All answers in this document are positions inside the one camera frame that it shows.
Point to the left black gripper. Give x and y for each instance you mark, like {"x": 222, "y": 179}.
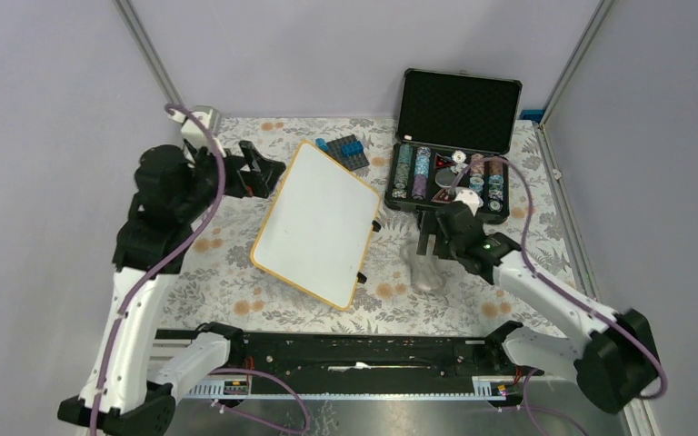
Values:
{"x": 263, "y": 177}

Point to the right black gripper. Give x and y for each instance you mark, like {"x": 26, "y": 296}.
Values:
{"x": 430, "y": 225}

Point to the yellow framed whiteboard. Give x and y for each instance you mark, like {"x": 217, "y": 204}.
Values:
{"x": 319, "y": 227}

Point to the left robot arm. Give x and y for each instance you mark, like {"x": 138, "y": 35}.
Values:
{"x": 178, "y": 192}

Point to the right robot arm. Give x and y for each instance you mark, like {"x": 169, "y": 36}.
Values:
{"x": 611, "y": 356}

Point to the dark grey lego baseplate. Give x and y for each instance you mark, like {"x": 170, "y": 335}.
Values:
{"x": 351, "y": 163}

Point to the black poker chip case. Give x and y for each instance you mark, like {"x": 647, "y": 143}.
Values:
{"x": 453, "y": 130}

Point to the blue lego brick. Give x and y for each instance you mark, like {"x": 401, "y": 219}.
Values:
{"x": 351, "y": 149}

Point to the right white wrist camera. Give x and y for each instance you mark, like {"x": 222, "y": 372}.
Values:
{"x": 469, "y": 198}

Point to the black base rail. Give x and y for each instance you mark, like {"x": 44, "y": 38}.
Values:
{"x": 357, "y": 367}

